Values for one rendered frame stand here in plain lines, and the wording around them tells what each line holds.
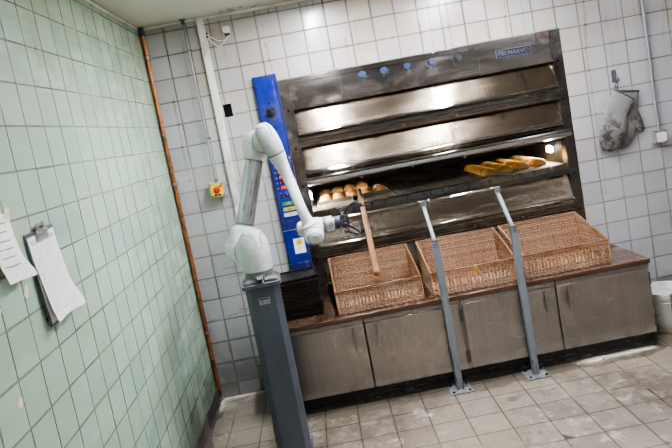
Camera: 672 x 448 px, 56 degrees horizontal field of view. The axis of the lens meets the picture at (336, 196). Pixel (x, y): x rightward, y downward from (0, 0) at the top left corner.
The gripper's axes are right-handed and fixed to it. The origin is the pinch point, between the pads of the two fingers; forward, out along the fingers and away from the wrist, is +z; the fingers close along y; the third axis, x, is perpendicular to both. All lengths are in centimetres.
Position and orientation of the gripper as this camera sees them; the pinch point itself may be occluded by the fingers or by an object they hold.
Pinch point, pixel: (368, 216)
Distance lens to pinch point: 360.0
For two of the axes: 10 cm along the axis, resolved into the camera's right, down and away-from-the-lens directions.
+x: 0.5, 1.0, -9.9
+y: 1.8, 9.8, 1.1
